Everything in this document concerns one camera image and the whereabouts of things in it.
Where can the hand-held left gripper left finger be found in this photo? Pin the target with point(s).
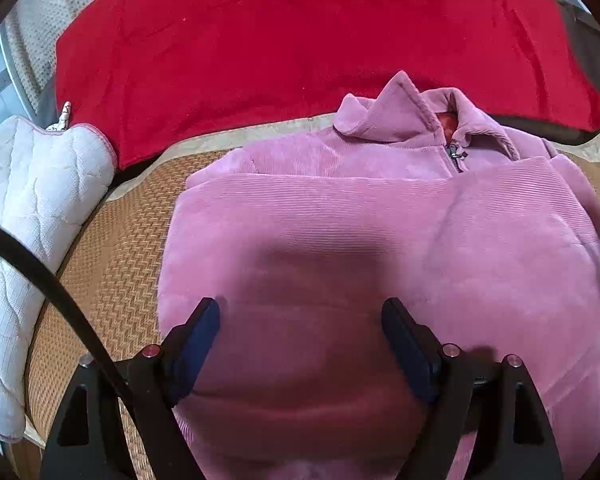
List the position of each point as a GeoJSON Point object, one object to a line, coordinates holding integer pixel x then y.
{"type": "Point", "coordinates": [200, 340]}

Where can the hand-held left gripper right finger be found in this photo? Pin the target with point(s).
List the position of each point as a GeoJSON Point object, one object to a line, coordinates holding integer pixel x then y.
{"type": "Point", "coordinates": [404, 345]}

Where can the woven bamboo mat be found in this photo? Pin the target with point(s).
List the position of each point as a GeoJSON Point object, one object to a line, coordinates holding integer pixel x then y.
{"type": "Point", "coordinates": [120, 260]}

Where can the white quilted pillow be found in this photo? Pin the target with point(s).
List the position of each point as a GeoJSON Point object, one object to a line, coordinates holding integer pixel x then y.
{"type": "Point", "coordinates": [25, 200]}

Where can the small patterned cloth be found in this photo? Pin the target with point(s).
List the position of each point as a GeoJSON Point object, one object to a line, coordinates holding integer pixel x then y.
{"type": "Point", "coordinates": [62, 117]}

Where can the red plush blanket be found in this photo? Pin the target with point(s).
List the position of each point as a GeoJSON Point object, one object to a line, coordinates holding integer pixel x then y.
{"type": "Point", "coordinates": [280, 50]}

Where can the beige dotted curtain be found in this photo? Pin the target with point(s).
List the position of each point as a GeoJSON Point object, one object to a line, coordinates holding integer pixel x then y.
{"type": "Point", "coordinates": [55, 5]}

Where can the grey bed frame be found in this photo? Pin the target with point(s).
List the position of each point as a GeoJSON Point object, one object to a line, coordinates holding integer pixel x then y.
{"type": "Point", "coordinates": [587, 55]}

